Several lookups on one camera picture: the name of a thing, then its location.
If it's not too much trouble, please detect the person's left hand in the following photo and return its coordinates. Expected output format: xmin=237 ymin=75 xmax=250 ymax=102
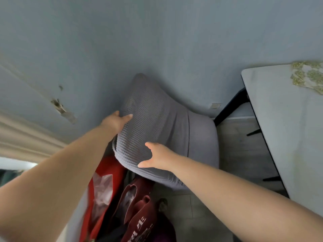
xmin=100 ymin=110 xmax=133 ymax=142

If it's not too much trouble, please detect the person's right hand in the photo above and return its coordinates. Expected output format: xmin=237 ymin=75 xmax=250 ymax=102
xmin=137 ymin=142 xmax=183 ymax=172

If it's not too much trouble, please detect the grey fabric covered chair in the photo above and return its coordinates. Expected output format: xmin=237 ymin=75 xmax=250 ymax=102
xmin=112 ymin=73 xmax=219 ymax=191

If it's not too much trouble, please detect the person's right forearm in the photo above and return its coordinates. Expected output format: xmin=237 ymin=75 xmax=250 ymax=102
xmin=176 ymin=157 xmax=323 ymax=242

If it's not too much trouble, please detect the person's left forearm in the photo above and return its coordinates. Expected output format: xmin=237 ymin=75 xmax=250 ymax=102
xmin=0 ymin=126 xmax=113 ymax=242

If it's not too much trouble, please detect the red plastic bag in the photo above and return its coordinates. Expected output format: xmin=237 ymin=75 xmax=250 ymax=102
xmin=80 ymin=156 xmax=127 ymax=242

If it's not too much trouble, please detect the dark red printed bag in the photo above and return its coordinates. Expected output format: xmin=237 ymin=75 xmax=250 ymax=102
xmin=111 ymin=177 xmax=162 ymax=242

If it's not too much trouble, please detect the green patterned cloth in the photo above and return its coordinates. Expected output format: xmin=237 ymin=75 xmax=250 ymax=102
xmin=290 ymin=61 xmax=323 ymax=95

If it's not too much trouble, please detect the cream door frame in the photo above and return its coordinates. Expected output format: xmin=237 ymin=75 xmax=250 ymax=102
xmin=0 ymin=108 xmax=67 ymax=164

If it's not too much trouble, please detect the white table with black frame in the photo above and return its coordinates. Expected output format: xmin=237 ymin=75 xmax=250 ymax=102
xmin=214 ymin=63 xmax=323 ymax=217

